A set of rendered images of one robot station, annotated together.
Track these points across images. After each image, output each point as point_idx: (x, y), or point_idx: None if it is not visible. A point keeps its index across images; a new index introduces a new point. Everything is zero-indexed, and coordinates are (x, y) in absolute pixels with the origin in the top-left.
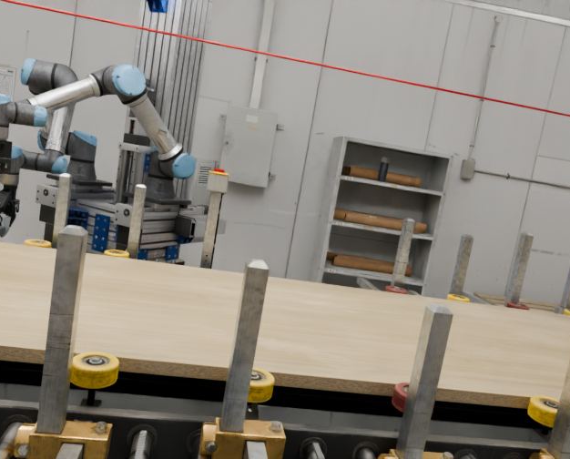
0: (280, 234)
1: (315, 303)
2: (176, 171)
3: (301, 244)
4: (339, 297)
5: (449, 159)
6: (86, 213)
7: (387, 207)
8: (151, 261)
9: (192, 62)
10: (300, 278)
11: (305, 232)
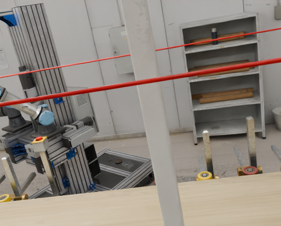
0: (167, 91)
1: (85, 224)
2: (42, 123)
3: (181, 93)
4: (108, 208)
5: (256, 16)
6: (23, 145)
7: (228, 55)
8: (17, 201)
9: (45, 44)
10: (186, 112)
11: (181, 85)
